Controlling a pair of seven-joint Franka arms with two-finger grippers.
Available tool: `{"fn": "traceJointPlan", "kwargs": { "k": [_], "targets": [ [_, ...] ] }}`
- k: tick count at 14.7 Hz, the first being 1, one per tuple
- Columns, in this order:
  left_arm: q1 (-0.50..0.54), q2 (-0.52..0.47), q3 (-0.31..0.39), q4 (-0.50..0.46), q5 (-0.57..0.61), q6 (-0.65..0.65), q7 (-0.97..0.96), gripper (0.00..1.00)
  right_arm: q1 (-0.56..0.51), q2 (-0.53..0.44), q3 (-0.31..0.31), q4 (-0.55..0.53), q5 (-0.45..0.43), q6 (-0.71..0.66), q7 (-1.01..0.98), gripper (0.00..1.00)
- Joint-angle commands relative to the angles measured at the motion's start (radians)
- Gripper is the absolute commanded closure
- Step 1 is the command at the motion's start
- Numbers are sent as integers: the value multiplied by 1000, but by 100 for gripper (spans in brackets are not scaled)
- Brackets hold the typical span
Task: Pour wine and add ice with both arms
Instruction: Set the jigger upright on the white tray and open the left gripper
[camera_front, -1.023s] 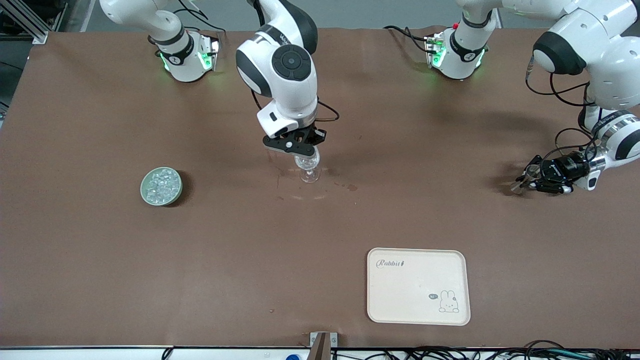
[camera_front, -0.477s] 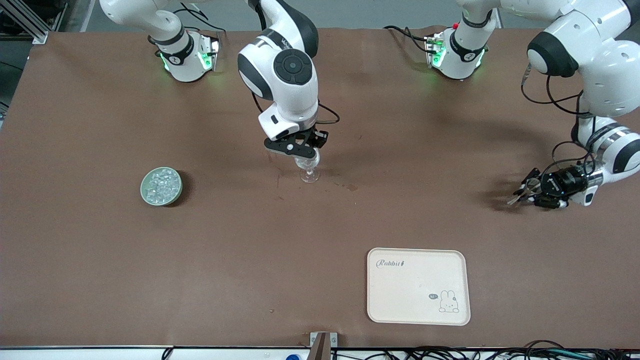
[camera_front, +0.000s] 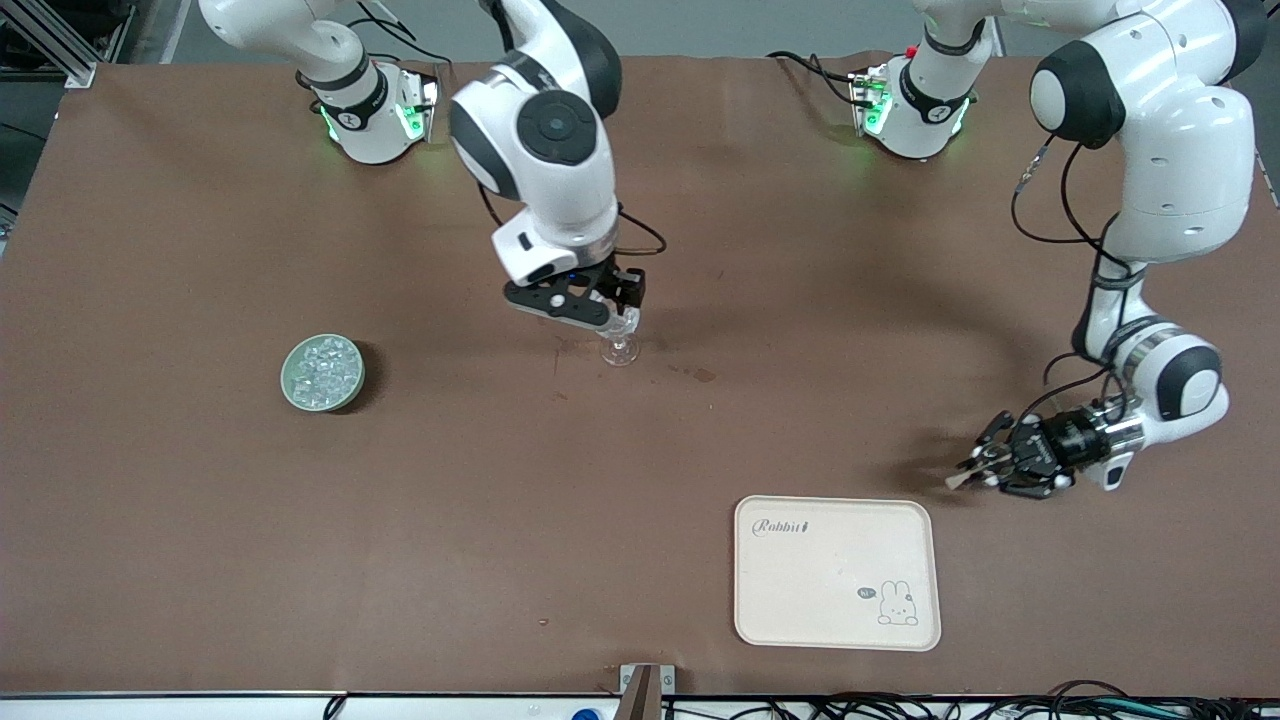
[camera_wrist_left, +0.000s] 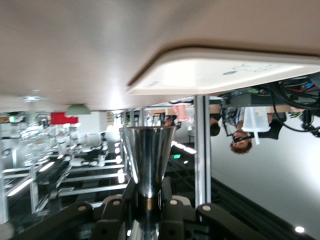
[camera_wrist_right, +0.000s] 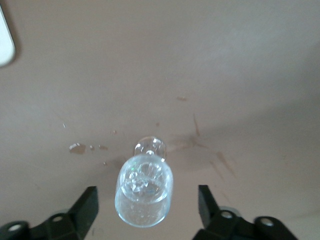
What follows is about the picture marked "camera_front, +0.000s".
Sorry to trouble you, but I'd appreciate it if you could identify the pile of clear ice cubes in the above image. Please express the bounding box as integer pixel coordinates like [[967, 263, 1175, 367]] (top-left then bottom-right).
[[290, 338, 361, 406]]

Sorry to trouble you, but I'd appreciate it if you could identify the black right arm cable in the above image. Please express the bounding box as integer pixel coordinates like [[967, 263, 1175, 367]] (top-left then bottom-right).
[[478, 183, 669, 259]]

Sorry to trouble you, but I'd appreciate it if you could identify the green round bowl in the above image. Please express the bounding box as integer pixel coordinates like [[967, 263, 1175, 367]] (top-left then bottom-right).
[[279, 333, 367, 414]]

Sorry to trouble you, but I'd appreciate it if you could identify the cream rabbit print tray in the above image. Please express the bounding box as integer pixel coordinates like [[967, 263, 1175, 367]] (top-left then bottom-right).
[[733, 495, 943, 653]]

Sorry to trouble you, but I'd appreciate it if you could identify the tangle of black cables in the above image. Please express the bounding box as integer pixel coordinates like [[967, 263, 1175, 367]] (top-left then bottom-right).
[[662, 680, 1280, 720]]

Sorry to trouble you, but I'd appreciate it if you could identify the clear wine glass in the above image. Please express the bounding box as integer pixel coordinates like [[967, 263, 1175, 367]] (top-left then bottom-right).
[[596, 305, 643, 368]]

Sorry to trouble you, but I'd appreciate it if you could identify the brown table mat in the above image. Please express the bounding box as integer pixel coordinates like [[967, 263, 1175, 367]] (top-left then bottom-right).
[[0, 52, 1280, 698]]

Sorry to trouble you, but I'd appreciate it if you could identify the brown upright bar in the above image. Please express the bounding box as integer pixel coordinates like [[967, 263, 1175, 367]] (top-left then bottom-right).
[[620, 665, 663, 720]]

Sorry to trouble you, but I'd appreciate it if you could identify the aluminium frame profile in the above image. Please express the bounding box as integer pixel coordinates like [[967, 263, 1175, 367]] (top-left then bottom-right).
[[0, 0, 101, 91]]

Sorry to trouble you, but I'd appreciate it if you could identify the grey metal bracket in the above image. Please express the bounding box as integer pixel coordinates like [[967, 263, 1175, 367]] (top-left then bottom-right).
[[618, 663, 677, 698]]

